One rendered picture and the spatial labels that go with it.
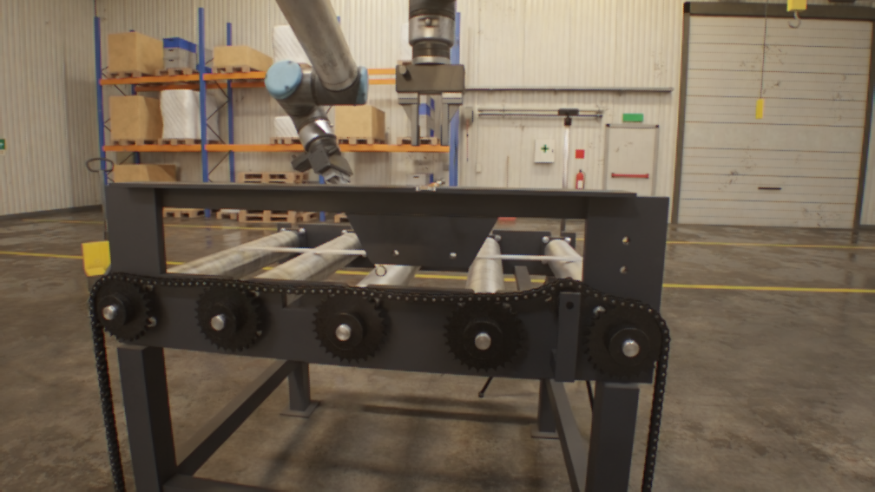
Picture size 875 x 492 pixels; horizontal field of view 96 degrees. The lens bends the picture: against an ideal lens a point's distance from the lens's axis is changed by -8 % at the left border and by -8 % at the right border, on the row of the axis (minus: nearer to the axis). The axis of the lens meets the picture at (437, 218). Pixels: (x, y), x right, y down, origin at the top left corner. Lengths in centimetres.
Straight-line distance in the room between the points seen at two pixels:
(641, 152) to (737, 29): 330
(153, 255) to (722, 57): 1099
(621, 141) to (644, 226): 935
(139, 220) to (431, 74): 81
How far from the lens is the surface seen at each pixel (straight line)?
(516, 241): 190
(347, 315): 95
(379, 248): 99
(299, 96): 107
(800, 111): 1204
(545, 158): 987
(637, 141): 1042
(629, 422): 110
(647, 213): 99
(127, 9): 1420
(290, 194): 106
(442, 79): 85
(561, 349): 94
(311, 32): 84
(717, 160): 1108
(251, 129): 1156
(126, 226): 130
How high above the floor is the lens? 121
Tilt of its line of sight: 7 degrees down
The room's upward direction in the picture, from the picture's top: 1 degrees clockwise
